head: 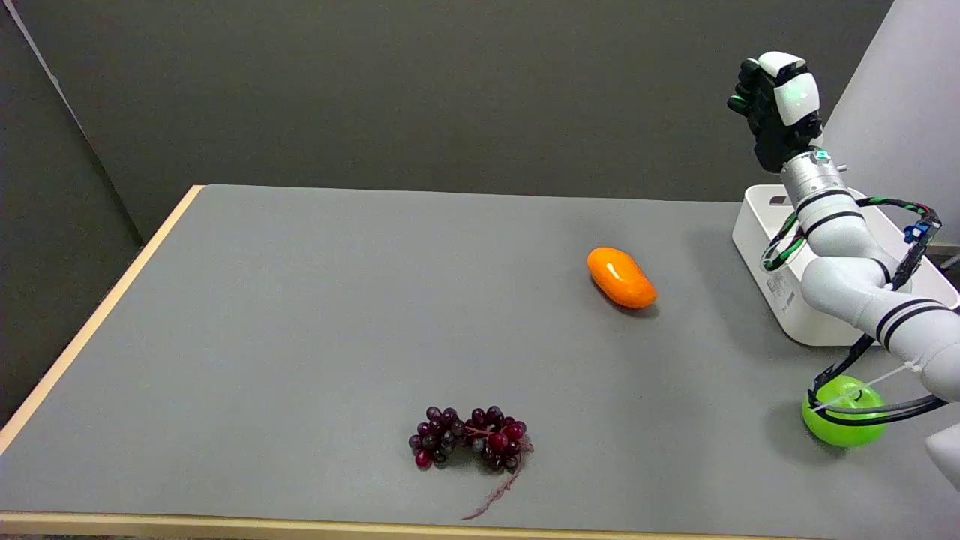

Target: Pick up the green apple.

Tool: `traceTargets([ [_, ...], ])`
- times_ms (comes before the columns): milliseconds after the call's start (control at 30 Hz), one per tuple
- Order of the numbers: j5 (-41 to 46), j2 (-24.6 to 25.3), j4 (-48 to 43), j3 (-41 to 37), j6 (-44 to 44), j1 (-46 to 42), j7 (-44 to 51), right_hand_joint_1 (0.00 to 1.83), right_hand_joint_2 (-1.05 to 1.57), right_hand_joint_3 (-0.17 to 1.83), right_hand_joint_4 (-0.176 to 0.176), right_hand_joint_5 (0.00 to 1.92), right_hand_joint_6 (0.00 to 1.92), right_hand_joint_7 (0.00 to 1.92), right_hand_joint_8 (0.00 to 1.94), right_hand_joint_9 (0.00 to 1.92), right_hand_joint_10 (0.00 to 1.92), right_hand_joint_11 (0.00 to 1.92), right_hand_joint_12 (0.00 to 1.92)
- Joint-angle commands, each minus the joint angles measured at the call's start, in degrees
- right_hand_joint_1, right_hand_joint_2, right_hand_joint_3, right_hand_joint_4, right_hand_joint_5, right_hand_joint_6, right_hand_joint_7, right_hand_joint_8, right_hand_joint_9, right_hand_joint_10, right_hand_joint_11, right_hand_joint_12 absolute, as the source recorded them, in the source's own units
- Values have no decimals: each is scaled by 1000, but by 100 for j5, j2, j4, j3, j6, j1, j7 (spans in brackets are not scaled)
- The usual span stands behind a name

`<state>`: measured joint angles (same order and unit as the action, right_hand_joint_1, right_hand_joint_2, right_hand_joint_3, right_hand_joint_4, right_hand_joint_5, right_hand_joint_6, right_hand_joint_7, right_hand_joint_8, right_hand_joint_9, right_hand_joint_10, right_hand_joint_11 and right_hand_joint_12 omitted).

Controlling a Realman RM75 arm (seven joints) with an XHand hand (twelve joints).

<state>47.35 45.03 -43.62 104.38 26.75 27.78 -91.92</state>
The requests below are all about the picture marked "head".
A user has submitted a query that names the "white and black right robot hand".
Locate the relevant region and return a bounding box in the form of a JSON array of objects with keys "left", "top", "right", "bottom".
[{"left": 727, "top": 52, "right": 824, "bottom": 174}]

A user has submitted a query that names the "green apple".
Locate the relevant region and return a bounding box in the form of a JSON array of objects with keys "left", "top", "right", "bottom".
[{"left": 802, "top": 375, "right": 889, "bottom": 449}]

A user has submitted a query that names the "white plastic bin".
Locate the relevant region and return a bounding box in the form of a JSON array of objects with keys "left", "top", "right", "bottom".
[{"left": 732, "top": 184, "right": 960, "bottom": 347}]

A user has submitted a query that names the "orange mango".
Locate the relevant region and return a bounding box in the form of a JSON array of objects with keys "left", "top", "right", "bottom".
[{"left": 586, "top": 247, "right": 659, "bottom": 310}]

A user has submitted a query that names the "grey table mat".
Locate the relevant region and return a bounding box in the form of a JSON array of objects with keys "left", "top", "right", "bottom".
[{"left": 0, "top": 184, "right": 960, "bottom": 540}]

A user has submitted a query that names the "bunch of dark red grapes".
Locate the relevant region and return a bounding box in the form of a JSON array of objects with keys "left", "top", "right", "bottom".
[{"left": 409, "top": 406, "right": 535, "bottom": 521}]

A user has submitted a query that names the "black robot cable with green stripes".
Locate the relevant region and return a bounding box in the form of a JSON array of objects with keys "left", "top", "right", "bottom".
[{"left": 760, "top": 196, "right": 948, "bottom": 427}]

